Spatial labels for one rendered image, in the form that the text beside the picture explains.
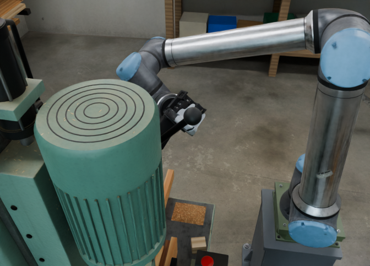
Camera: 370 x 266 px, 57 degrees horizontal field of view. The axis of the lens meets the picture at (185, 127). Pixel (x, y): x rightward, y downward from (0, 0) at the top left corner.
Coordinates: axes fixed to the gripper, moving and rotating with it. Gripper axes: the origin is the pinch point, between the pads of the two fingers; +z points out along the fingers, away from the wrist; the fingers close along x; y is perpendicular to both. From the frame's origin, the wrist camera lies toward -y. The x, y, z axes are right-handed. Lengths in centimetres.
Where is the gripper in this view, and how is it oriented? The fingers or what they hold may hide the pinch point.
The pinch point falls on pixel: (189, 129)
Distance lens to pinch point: 76.6
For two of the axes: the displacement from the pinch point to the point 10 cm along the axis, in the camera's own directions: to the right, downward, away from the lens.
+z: 3.0, 1.9, -9.4
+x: 7.1, 6.2, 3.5
